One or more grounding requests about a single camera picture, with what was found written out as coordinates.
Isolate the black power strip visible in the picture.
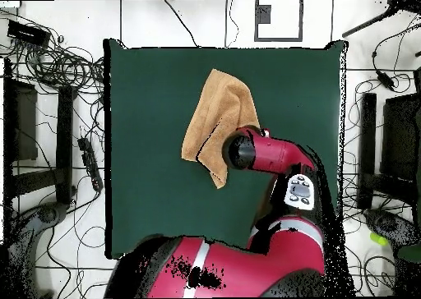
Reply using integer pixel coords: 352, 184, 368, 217
77, 136, 104, 192

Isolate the orange terry towel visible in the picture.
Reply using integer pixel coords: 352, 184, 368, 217
181, 68, 261, 190

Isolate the black network switch box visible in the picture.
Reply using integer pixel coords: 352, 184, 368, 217
7, 19, 52, 48

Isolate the dark green table cloth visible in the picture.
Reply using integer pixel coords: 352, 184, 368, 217
103, 39, 349, 260

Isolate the black cable tangle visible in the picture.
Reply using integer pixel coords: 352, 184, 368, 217
0, 9, 106, 98

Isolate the dark green floor object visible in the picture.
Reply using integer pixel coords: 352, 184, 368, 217
396, 244, 421, 264

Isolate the black metal frame stand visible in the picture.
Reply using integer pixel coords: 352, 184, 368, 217
2, 57, 78, 208
357, 67, 421, 209

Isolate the black tripod pole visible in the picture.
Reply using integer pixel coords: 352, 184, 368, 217
341, 0, 421, 39

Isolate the grey square floor frame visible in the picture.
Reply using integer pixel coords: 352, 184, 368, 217
253, 0, 304, 43

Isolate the yellow-green ball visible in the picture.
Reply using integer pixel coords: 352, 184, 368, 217
369, 232, 390, 246

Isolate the grey black chair base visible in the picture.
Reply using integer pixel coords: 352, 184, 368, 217
363, 208, 421, 297
0, 201, 68, 298

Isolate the black power adapter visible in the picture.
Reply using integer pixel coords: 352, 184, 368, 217
376, 70, 396, 91

